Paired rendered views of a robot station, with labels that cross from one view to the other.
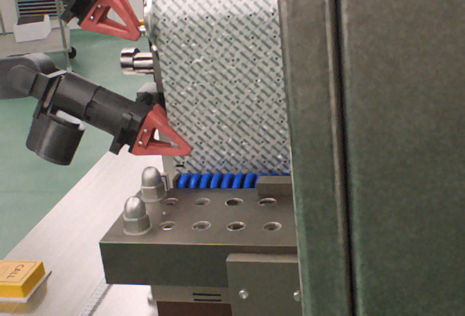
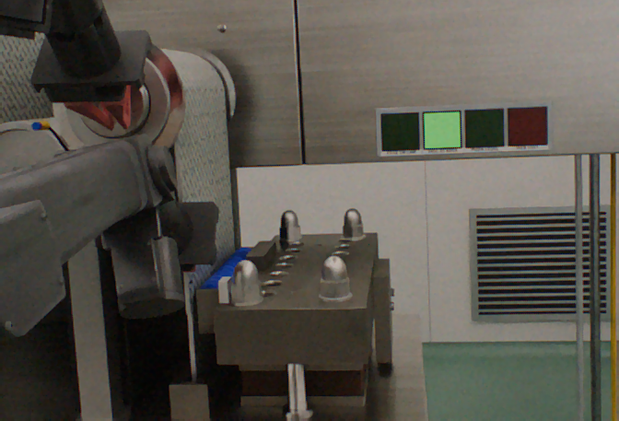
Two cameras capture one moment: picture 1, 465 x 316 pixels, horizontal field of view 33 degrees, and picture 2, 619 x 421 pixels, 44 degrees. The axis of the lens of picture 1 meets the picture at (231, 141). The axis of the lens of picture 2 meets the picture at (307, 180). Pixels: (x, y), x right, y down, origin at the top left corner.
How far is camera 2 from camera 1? 1.39 m
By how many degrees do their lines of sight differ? 95
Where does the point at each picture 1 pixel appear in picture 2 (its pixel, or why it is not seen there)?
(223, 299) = not seen: hidden behind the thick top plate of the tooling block
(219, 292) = not seen: hidden behind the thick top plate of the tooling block
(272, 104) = (216, 185)
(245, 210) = (299, 270)
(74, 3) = (141, 60)
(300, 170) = not seen: outside the picture
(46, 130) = (167, 255)
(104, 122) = (185, 228)
